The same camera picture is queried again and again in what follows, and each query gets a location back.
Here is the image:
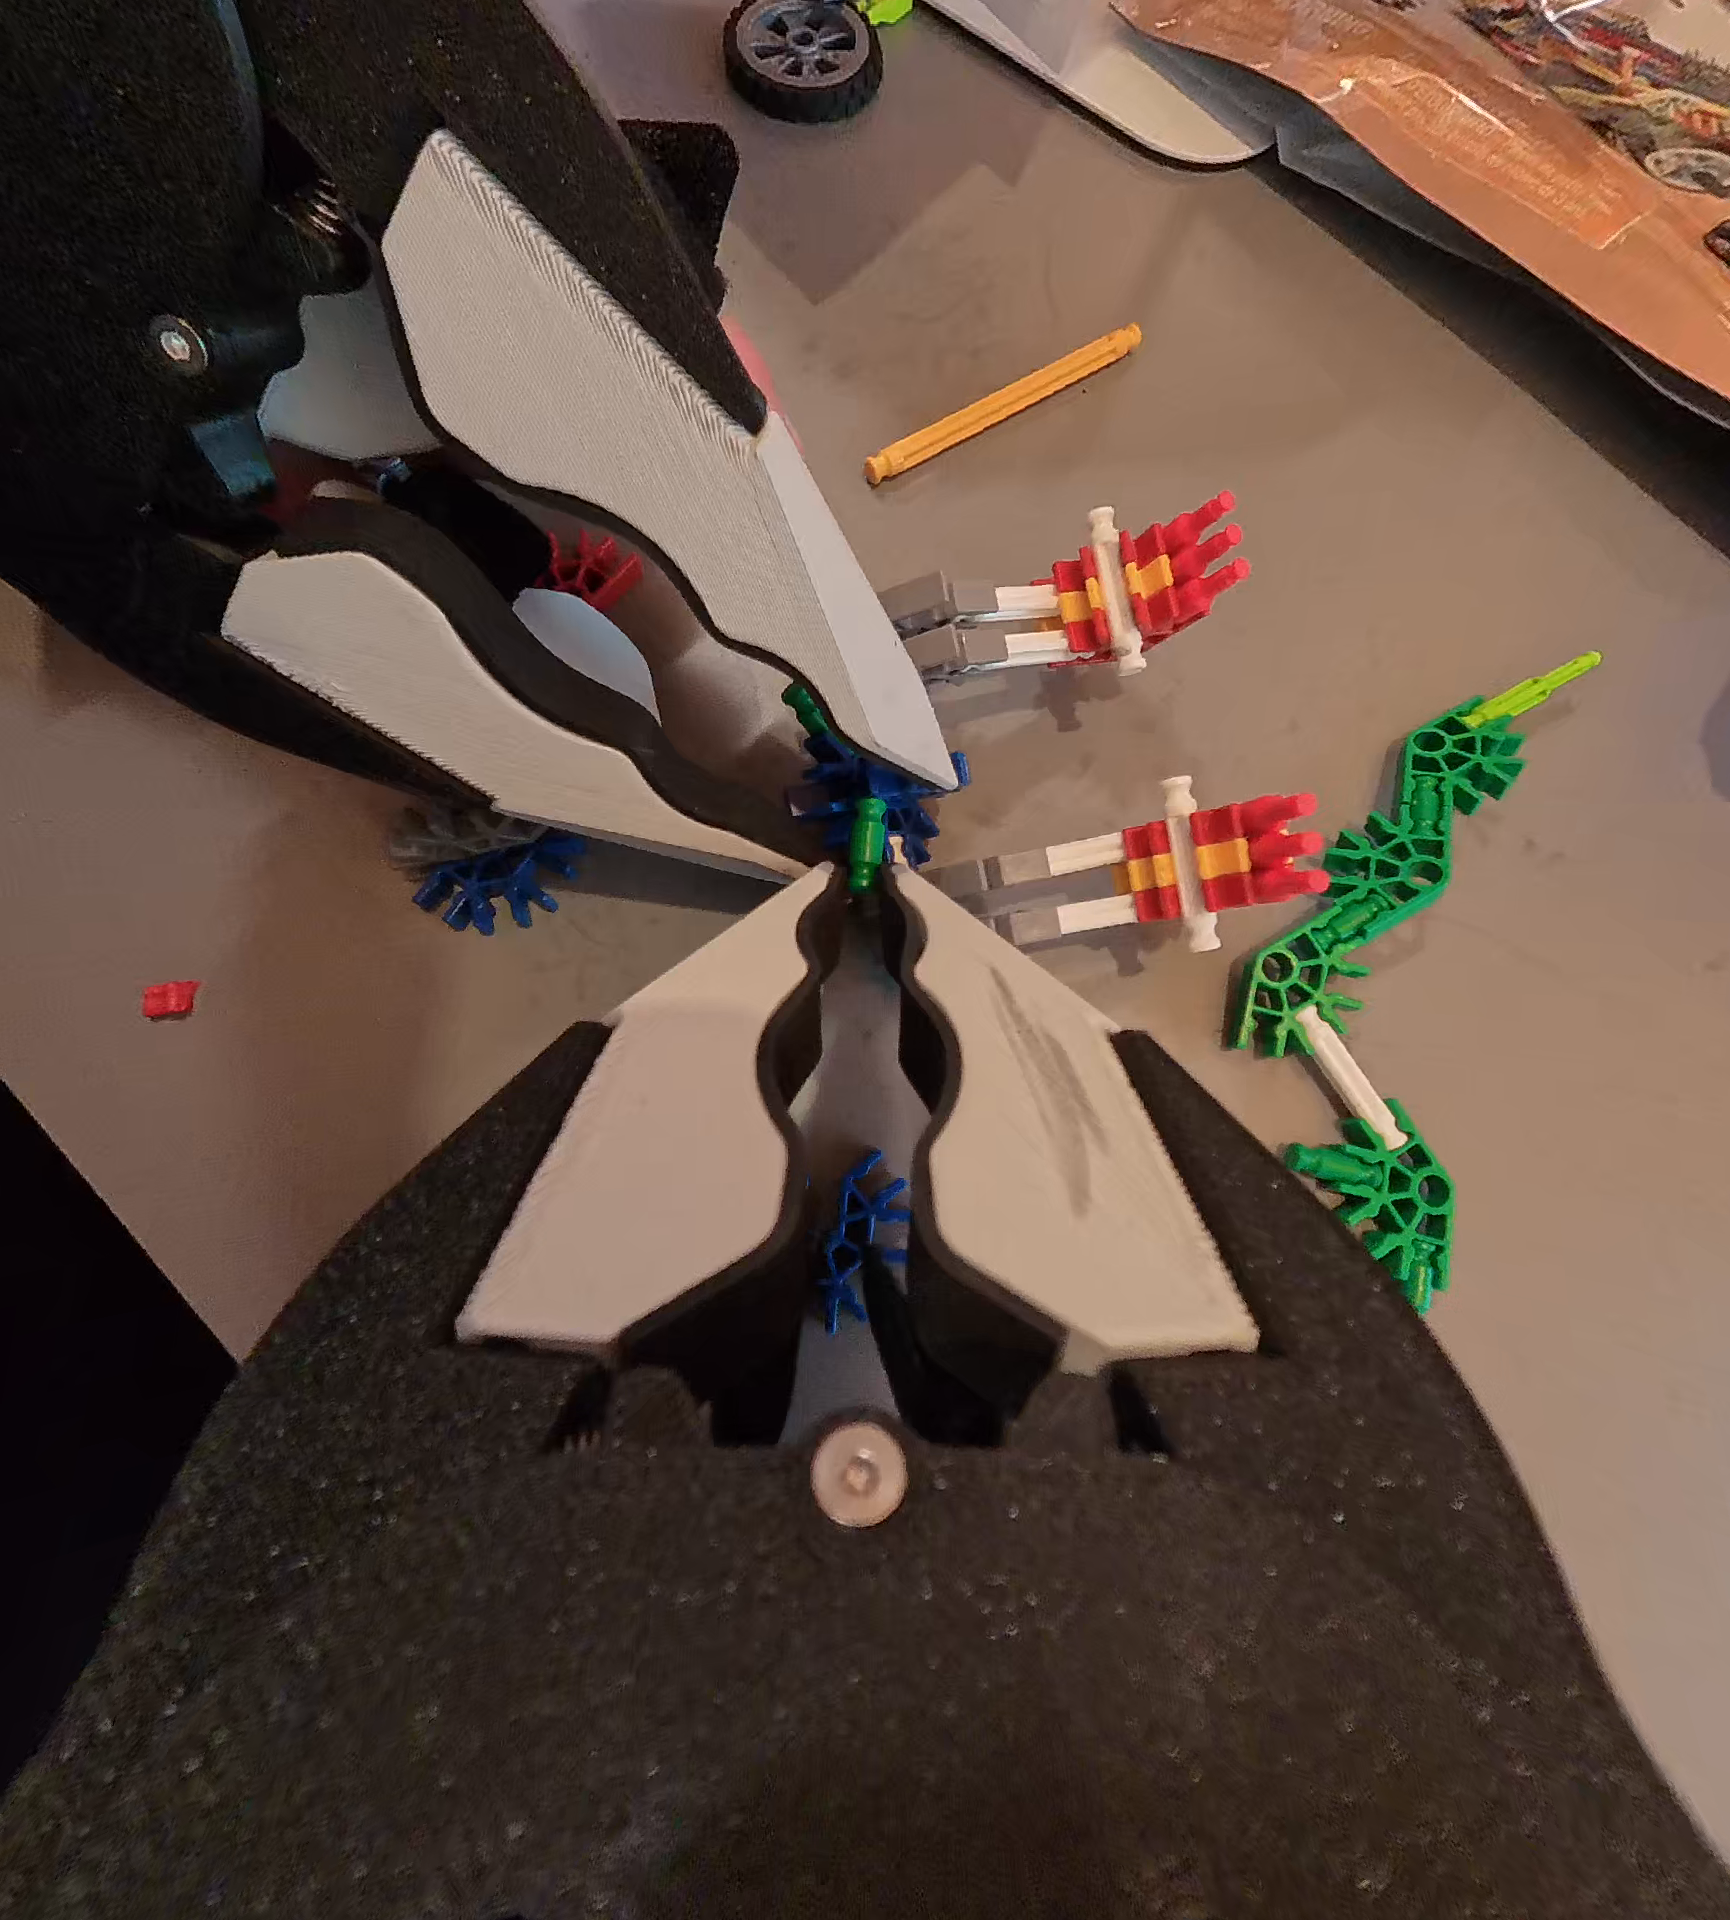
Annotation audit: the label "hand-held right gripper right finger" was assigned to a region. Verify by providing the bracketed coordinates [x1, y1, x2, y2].
[880, 866, 1262, 1378]

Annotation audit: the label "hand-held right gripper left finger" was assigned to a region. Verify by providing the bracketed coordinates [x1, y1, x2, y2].
[454, 862, 833, 1357]

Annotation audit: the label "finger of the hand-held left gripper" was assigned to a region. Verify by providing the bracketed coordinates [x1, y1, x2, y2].
[220, 548, 826, 885]
[377, 128, 963, 797]

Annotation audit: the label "green toy connector chain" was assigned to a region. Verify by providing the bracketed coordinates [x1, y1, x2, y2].
[1221, 649, 1606, 1316]

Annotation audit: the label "multicoloured construction toy model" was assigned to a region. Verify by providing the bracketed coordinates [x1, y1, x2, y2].
[785, 490, 1334, 960]

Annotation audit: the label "person's left hand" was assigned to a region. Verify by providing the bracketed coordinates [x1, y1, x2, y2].
[717, 301, 779, 411]

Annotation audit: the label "red fan connector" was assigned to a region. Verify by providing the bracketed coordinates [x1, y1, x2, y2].
[531, 527, 645, 612]

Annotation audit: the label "blue snowflake connector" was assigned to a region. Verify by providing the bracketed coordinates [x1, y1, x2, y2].
[809, 1151, 913, 1332]

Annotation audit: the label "blue and grey snowflake connectors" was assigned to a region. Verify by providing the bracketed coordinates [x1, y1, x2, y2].
[385, 801, 585, 937]

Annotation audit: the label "long yellow rod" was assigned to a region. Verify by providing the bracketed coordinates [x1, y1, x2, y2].
[861, 321, 1148, 489]

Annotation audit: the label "black toy wheel assembly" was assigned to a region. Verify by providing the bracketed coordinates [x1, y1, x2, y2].
[719, 0, 921, 127]

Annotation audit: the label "white desk stand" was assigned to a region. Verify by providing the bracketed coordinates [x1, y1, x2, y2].
[923, 0, 1259, 169]

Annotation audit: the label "person's dark pants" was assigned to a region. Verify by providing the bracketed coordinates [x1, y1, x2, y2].
[0, 960, 239, 1896]

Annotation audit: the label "orange toy package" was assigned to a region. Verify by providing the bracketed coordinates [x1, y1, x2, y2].
[1110, 0, 1730, 493]

